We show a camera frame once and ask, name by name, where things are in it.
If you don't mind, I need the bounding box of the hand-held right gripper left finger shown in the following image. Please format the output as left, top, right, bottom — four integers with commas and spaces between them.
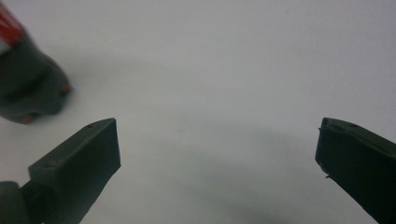
20, 118, 121, 224

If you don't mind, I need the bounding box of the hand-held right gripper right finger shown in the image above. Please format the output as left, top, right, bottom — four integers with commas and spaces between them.
315, 117, 396, 224

